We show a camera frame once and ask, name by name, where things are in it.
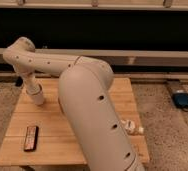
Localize blue device on floor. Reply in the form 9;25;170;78
172;93;188;108

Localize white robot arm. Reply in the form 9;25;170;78
3;37;145;171

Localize wooden table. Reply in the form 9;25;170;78
0;77;151;167

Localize white crumpled packet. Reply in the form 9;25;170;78
122;120;144;135

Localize white ceramic cup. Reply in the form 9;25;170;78
30;90;45;105

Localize black rectangular remote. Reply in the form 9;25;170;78
23;126;39;152

